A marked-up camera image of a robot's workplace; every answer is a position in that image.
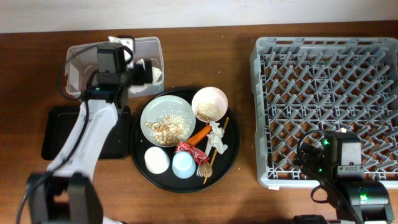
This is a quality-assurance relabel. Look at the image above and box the white tissue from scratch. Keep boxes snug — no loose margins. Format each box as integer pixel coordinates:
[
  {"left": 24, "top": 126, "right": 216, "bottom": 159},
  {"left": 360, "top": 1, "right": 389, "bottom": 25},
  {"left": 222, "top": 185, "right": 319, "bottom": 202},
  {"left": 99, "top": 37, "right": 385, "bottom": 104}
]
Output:
[{"left": 129, "top": 58, "right": 163, "bottom": 96}]

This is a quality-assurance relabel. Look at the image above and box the orange carrot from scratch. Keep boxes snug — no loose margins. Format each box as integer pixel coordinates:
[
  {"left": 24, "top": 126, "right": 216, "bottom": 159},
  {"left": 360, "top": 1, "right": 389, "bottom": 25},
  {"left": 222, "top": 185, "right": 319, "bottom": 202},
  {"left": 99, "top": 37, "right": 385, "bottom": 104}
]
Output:
[{"left": 185, "top": 125, "right": 212, "bottom": 146}]

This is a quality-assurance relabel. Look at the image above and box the brown cookie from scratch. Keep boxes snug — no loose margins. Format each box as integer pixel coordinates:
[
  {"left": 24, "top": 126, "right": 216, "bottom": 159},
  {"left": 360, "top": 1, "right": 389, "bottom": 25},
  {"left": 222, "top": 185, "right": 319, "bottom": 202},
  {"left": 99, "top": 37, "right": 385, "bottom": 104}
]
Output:
[{"left": 199, "top": 162, "right": 213, "bottom": 177}]

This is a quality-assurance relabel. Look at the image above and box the white cup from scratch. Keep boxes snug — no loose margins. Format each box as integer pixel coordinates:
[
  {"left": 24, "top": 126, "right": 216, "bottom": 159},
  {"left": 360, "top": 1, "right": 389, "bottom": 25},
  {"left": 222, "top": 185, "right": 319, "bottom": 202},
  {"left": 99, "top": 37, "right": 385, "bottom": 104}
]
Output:
[{"left": 144, "top": 146, "right": 170, "bottom": 174}]

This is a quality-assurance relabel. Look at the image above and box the pink bowl with rice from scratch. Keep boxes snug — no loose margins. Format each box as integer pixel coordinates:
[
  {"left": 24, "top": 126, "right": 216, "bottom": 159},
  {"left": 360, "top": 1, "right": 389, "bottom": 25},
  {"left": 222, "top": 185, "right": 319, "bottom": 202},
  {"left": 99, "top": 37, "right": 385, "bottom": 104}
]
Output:
[{"left": 192, "top": 86, "right": 228, "bottom": 123}]

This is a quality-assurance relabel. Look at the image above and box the black rectangular tray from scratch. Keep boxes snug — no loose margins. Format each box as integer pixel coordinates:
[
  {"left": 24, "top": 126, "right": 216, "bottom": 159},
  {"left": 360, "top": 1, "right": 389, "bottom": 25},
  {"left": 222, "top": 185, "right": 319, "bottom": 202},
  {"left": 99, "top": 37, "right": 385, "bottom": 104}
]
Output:
[{"left": 41, "top": 106, "right": 131, "bottom": 161}]

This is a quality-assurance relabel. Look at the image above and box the red snack wrapper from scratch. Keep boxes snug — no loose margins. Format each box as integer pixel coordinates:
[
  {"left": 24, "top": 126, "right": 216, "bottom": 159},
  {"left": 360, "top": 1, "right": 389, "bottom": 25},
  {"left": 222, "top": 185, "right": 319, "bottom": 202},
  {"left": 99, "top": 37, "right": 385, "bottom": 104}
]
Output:
[{"left": 174, "top": 142, "right": 210, "bottom": 166}]

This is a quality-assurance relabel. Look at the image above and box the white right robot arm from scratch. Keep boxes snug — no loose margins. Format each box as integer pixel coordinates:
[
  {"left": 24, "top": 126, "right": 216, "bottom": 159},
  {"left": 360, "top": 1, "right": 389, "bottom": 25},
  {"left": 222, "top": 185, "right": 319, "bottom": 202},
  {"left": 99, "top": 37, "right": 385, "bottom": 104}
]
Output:
[{"left": 297, "top": 142, "right": 394, "bottom": 223}]

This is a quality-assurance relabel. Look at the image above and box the clear plastic waste bin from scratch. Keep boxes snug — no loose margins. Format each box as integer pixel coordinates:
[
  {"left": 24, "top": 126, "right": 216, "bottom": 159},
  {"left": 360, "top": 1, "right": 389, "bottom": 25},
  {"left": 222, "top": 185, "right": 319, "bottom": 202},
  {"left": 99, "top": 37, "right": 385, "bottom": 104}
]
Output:
[{"left": 65, "top": 36, "right": 165, "bottom": 98}]

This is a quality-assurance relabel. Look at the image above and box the grey plate with food scraps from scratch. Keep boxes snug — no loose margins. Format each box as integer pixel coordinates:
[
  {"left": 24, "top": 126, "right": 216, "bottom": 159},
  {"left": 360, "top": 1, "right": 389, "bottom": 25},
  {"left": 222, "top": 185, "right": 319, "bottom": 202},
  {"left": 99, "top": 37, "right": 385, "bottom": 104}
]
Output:
[{"left": 140, "top": 95, "right": 196, "bottom": 147}]

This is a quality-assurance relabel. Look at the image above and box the crumpled white napkin on tray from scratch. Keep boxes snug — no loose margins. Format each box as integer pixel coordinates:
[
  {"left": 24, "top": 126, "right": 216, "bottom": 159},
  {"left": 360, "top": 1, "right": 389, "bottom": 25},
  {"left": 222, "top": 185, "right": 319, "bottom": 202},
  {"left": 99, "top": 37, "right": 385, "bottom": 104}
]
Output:
[{"left": 207, "top": 121, "right": 228, "bottom": 154}]

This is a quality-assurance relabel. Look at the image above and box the round black serving tray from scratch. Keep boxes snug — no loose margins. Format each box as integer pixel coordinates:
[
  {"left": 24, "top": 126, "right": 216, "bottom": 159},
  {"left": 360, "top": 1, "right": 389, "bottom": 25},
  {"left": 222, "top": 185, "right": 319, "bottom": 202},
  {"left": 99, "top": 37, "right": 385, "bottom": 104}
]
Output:
[{"left": 129, "top": 88, "right": 241, "bottom": 194}]

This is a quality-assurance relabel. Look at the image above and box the white plastic fork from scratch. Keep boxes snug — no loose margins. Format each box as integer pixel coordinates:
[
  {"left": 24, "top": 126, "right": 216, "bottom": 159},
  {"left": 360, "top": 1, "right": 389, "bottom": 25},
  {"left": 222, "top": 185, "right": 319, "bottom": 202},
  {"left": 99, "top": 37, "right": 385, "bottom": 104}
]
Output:
[{"left": 197, "top": 139, "right": 212, "bottom": 177}]

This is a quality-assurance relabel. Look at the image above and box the grey dishwasher rack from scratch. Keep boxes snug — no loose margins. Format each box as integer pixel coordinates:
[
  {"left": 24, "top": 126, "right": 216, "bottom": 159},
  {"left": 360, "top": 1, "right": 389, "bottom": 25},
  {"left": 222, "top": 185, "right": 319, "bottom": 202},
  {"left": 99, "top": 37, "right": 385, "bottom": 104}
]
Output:
[{"left": 250, "top": 37, "right": 397, "bottom": 189}]

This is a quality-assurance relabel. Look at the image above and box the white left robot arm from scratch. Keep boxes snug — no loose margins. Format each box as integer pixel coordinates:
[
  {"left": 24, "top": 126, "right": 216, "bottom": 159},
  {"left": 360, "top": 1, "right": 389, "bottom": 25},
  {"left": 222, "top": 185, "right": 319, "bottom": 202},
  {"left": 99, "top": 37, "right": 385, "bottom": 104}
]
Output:
[{"left": 21, "top": 59, "right": 153, "bottom": 223}]

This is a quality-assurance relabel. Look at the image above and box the wooden chopstick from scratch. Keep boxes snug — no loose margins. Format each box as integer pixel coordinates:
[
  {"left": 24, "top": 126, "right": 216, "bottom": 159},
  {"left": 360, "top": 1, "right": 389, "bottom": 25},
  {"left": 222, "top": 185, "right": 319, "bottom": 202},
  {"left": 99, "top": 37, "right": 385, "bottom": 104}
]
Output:
[{"left": 205, "top": 117, "right": 229, "bottom": 171}]

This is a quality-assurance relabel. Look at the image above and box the light blue cup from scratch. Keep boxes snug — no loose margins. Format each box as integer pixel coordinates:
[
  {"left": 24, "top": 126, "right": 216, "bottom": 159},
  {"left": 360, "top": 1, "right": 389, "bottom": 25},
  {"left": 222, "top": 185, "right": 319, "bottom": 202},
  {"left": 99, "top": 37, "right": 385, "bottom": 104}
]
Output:
[{"left": 172, "top": 151, "right": 196, "bottom": 179}]

